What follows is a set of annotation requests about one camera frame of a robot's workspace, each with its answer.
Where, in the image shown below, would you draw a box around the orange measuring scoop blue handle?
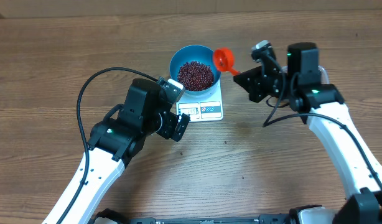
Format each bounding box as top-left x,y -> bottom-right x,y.
213,48 -> 240,76

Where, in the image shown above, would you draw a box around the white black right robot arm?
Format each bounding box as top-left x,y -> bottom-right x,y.
233,40 -> 382,223

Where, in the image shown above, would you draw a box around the white digital kitchen scale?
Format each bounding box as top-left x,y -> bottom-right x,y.
176,80 -> 224,123

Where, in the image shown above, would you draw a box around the red beans in bowl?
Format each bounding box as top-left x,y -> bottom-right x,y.
177,61 -> 215,91

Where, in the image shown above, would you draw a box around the clear plastic food container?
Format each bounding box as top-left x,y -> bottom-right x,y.
281,65 -> 330,84

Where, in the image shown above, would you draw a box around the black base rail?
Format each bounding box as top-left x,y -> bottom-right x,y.
91,204 -> 335,224

